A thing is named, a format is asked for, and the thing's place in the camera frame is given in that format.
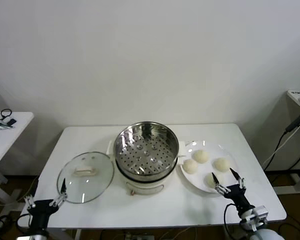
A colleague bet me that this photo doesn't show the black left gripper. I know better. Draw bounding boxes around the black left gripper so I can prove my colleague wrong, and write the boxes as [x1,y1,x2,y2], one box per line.
[24,177,68,235]

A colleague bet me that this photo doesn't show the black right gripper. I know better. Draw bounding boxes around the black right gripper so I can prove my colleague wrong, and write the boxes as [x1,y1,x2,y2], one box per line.
[211,167,256,215]

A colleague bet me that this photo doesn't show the white steamed baozi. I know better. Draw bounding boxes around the white steamed baozi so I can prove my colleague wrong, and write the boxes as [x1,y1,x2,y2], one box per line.
[204,172,223,188]
[183,159,199,174]
[193,149,210,165]
[213,157,231,173]

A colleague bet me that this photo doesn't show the glass pot lid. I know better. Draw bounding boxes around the glass pot lid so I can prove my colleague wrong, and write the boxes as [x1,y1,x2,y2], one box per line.
[56,151,115,205]

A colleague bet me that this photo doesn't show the steel steamer basket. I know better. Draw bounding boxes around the steel steamer basket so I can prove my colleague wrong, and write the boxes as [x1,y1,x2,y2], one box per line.
[106,121,188,183]

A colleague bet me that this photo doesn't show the white round plate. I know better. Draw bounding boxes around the white round plate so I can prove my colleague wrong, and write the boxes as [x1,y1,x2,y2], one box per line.
[179,140,240,194]

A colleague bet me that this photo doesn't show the white work table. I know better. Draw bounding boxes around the white work table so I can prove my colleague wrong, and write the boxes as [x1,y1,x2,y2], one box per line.
[16,122,288,240]

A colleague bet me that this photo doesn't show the black power adapter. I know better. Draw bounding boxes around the black power adapter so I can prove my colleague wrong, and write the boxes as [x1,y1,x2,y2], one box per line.
[284,114,300,133]

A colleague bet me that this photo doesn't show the power strip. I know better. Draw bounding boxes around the power strip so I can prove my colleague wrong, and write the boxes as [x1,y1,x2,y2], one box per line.
[124,233,155,240]

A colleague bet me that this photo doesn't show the white side table with label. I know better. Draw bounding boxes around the white side table with label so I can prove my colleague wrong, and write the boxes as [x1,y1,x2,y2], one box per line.
[274,89,300,195]

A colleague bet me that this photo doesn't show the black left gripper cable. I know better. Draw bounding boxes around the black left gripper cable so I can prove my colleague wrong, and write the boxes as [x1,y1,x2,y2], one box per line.
[16,213,32,230]

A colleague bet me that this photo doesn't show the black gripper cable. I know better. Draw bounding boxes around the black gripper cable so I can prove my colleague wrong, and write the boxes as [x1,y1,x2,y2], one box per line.
[223,202,242,240]
[16,213,32,230]

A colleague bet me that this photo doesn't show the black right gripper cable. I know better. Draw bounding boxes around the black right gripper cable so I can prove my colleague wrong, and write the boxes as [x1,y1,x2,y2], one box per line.
[223,202,242,240]

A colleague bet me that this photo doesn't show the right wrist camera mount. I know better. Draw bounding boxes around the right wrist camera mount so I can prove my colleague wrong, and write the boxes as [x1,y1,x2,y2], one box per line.
[239,204,270,232]

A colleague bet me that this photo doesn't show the black floor cable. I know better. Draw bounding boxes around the black floor cable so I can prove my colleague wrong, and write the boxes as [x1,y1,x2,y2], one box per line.
[0,214,13,231]

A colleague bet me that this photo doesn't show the black adapter cable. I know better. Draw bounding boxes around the black adapter cable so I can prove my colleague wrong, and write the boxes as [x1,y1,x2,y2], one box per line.
[263,131,290,171]

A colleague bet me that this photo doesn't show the white wall cable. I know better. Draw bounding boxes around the white wall cable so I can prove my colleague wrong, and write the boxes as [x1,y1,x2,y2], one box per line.
[263,124,300,166]

